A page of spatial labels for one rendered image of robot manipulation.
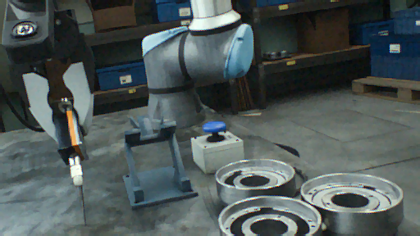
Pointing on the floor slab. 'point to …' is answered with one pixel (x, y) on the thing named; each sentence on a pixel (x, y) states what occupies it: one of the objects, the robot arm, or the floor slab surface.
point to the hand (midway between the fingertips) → (69, 129)
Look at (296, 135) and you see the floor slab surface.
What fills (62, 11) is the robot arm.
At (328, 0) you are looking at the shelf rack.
